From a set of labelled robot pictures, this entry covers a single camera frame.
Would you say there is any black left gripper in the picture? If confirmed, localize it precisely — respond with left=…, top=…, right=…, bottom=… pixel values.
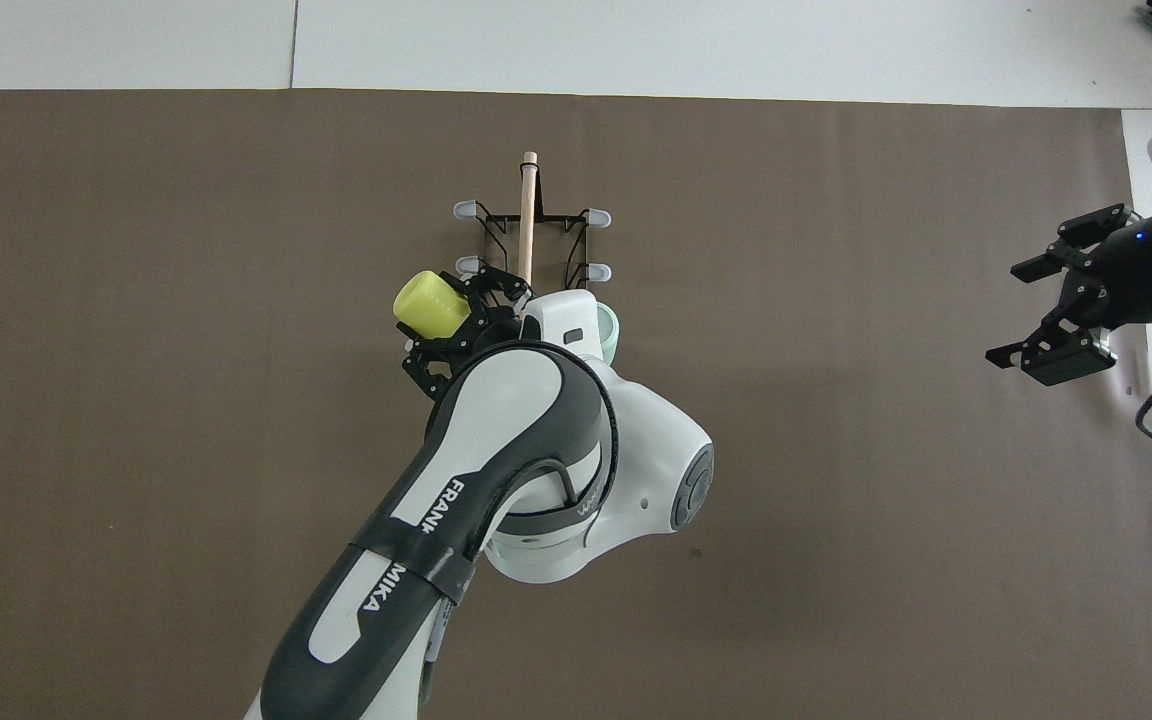
left=401, top=265, right=534, bottom=403

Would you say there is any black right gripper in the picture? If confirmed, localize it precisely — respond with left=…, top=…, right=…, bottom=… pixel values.
left=985, top=203, right=1152, bottom=388

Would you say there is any yellow plastic cup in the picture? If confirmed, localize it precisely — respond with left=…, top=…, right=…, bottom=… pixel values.
left=392, top=269, right=473, bottom=340

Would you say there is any pale green plastic cup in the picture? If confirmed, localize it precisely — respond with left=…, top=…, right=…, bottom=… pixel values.
left=590, top=302, right=623, bottom=365

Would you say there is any brown paper table mat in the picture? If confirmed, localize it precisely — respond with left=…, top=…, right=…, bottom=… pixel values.
left=0, top=88, right=1152, bottom=720

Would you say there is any black wire cup rack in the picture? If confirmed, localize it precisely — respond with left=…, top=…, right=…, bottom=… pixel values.
left=452, top=152, right=613, bottom=313

